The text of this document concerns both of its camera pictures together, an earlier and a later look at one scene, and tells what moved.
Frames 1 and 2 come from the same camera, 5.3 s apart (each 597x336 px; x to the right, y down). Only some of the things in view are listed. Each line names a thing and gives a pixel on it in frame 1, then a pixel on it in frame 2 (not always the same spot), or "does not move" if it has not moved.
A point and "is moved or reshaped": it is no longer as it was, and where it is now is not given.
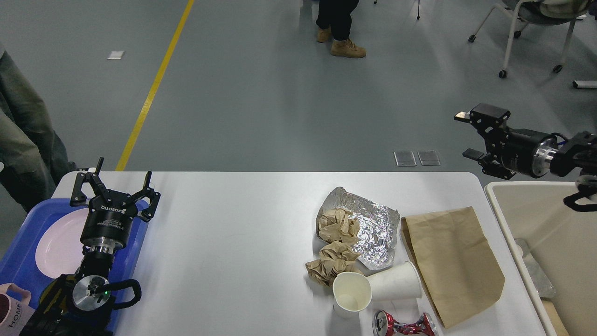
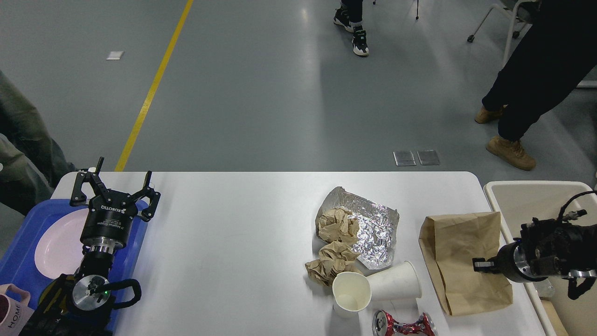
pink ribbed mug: [14, 314] does not move
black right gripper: [524, 152] → [514, 263]
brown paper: [335, 258] does not move
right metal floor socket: [428, 157] does not move
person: [334, 21] → [554, 52]
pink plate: [59, 252] does not move
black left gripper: [106, 227] does not move
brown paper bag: [461, 274] is moved or reshaped
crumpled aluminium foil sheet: [378, 225] does not move
